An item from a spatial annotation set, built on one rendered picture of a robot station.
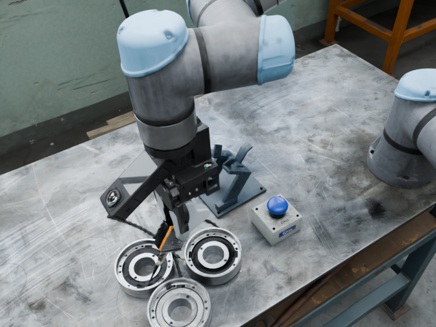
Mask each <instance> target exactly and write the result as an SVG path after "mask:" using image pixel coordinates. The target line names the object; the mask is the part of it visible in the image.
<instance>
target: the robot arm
mask: <svg viewBox="0 0 436 327"><path fill-rule="evenodd" d="M285 1H287V0H186V3H187V6H188V13H189V16H190V18H191V20H192V22H193V23H194V25H195V27H196V28H193V29H192V28H190V29H188V28H187V27H186V24H185V21H184V20H183V18H182V17H181V16H180V15H178V14H177V13H175V12H172V11H169V10H163V11H157V10H146V11H143V12H139V13H137V14H134V15H132V16H130V17H129V18H127V19H126V20H124V22H122V24H121V25H120V27H119V29H118V32H117V44H118V48H119V54H120V57H121V69H122V71H123V73H124V74H125V78H126V82H127V86H128V91H129V94H130V99H131V102H132V107H133V110H134V115H135V118H136V123H137V126H138V130H139V135H140V138H141V140H142V142H143V146H144V148H145V150H144V151H143V152H142V153H141V154H140V155H139V156H138V157H137V158H136V159H135V160H134V161H133V162H132V163H131V164H130V165H129V166H128V167H127V168H126V169H125V170H124V171H123V173H122V174H121V175H120V176H119V177H118V178H117V179H116V180H115V181H114V182H113V183H112V185H111V186H110V187H109V188H108V189H107V190H106V191H105V192H104V193H103V194H102V195H101V196H100V200H101V203H102V205H103V206H104V208H105V210H106V212H107V213H108V215H109V216H110V217H112V218H114V219H117V220H119V221H125V220H126V219H127V218H128V217H129V215H130V214H131V213H132V212H133V211H134V210H135V209H136V208H137V207H138V206H139V205H140V204H141V203H142V202H143V201H144V200H145V199H146V198H147V197H148V196H149V195H150V194H151V193H152V192H153V193H154V196H155V199H156V201H157V203H158V206H159V208H160V211H161V213H162V215H163V218H164V220H165V221H173V228H174V230H175V236H176V238H178V239H179V240H181V241H185V240H187V239H188V238H189V235H190V232H191V231H192V230H193V229H195V228H196V227H197V226H198V225H200V224H201V223H202V222H203V221H205V220H206V219H207V218H208V216H209V214H210V211H209V209H207V208H205V209H199V210H198V209H196V207H195V204H194V202H192V201H189V200H191V199H192V198H197V197H198V196H200V195H202V194H204V193H205V192H206V195H207V196H209V195H211V194H212V193H215V192H216V191H218V190H220V183H219V166H218V165H217V164H216V163H215V162H214V161H213V159H212V153H211V145H210V130H209V126H208V125H207V124H205V123H203V122H202V121H201V120H200V119H199V118H198V116H197V115H196V111H195V100H194V96H196V95H203V94H207V93H213V92H217V91H225V90H231V89H236V88H242V87H247V86H253V85H259V86H261V85H262V84H263V83H266V82H272V81H275V80H280V79H284V78H286V77H287V76H288V75H289V74H290V73H291V72H292V70H293V66H294V63H295V41H294V37H293V32H292V30H291V26H290V24H289V23H288V21H287V20H286V19H285V18H284V17H283V16H279V15H275V16H266V15H262V14H264V13H266V12H268V11H270V10H271V9H273V8H274V7H276V6H278V5H280V4H282V3H283V2H285ZM261 15H262V17H260V18H258V16H261ZM206 164H208V165H210V164H212V166H211V167H209V168H208V167H207V166H206ZM367 165H368V167H369V169H370V171H371V172H372V173H373V175H375V176H376V177H377V178H378V179H380V180H381V181H383V182H385V183H386V184H389V185H391V186H394V187H397V188H402V189H418V188H423V187H425V186H428V185H429V184H431V183H432V182H433V181H434V180H435V178H436V69H417V70H414V71H410V72H409V73H406V74H405V75H404V76H403V77H402V78H401V79H400V82H399V83H398V87H397V89H395V91H394V98H393V102H392V105H391V108H390V110H389V114H388V117H387V120H386V123H385V127H384V130H383V131H382V132H381V134H380V135H379V136H378V137H377V138H376V139H375V140H374V142H373V143H372V144H371V146H370V147H369V151H368V153H367ZM215 174H216V181H217V184H216V185H214V186H213V187H211V188H209V189H208V186H209V185H210V184H212V183H213V178H211V176H213V175H215ZM187 201H188V202H187Z"/></svg>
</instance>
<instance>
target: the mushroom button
mask: <svg viewBox="0 0 436 327"><path fill-rule="evenodd" d="M267 209H268V210H269V211H270V212H271V213H273V214H276V215H280V214H283V213H285V212H286V211H287V209H288V203H287V201H286V200H285V199H284V198H283V197H279V196H276V197H272V198H270V199H269V200H268V202H267Z"/></svg>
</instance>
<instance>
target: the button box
mask: <svg viewBox="0 0 436 327"><path fill-rule="evenodd" d="M277 196H279V197H283V196H282V195H281V194H279V195H277ZM275 197H276V196H275ZM283 198H284V197H283ZM267 202H268V200H267V201H265V202H263V203H261V204H259V205H257V206H255V207H253V208H252V223H253V224H254V226H255V227H256V228H257V229H258V230H259V231H260V233H261V234H262V235H263V236H264V238H265V239H266V240H267V241H268V242H269V243H270V245H271V246H274V245H275V244H277V243H279V242H281V241H283V240H284V239H286V238H288V237H289V236H291V235H293V234H295V233H297V232H298V231H300V228H301V224H302V216H301V214H299V213H298V212H297V211H296V210H295V209H294V207H293V206H292V205H291V204H290V203H289V202H288V201H287V203H288V209H287V211H286V212H285V213H283V214H280V215H276V214H273V213H271V212H270V211H269V210H268V209H267Z"/></svg>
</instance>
